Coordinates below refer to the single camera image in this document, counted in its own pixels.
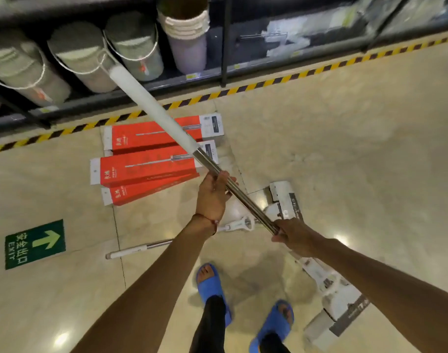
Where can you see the blue slipper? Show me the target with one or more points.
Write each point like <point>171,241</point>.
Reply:
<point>211,286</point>
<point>273,323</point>

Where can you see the red and white long box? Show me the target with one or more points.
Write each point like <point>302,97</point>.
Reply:
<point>146,167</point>
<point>143,189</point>
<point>154,134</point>

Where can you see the person's left thumb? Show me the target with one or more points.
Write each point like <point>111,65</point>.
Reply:
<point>231,189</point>

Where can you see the green exit floor sign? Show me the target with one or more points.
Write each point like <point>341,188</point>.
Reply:
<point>34,244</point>

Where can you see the white and grey mop box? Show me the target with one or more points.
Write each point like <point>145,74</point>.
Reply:
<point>312,260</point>

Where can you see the person's black trouser leg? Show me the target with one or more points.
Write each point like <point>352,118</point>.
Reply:
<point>273,343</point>
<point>209,327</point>

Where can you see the yellow black hazard tape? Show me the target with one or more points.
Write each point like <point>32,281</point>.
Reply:
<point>224,92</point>

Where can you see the grey rolled mat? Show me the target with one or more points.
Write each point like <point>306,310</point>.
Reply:
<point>82,55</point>
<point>137,44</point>
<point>23,69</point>

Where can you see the black metal shelf rack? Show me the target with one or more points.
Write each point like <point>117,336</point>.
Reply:
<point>224,40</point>

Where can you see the person's right fingers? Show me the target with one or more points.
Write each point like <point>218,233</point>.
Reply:
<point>282,227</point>

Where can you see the person's right hand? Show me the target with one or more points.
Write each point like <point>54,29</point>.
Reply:
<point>296,235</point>

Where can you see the person's left hand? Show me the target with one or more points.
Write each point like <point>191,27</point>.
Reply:
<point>210,196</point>

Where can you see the white and steel mop pole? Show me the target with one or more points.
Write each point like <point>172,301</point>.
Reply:
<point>165,117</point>

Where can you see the white packaged goods on shelf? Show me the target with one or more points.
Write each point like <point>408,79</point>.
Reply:
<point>293,34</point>

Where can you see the stack of pale plastic buckets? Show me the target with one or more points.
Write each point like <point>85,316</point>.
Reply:
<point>187,29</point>

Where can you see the person's right forearm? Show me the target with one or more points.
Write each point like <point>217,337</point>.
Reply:
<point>389,286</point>

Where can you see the person's left forearm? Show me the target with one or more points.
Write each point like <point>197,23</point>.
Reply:
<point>146,294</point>

